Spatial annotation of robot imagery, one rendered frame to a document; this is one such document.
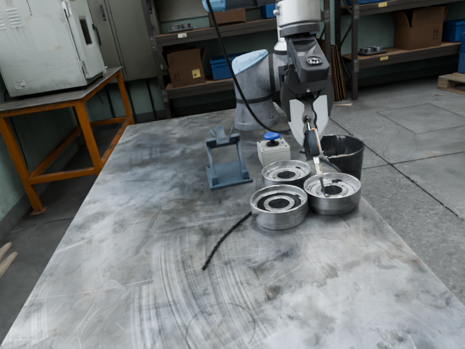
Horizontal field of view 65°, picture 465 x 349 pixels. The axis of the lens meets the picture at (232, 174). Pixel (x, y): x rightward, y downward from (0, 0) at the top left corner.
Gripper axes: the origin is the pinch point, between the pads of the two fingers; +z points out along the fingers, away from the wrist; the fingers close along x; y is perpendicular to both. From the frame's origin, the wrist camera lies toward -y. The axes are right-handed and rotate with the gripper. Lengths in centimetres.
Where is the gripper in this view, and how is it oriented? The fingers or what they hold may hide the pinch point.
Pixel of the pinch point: (310, 138)
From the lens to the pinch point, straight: 70.1
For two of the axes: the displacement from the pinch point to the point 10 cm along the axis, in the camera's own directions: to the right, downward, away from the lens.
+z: 1.3, 9.5, 2.7
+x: -9.9, 1.4, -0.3
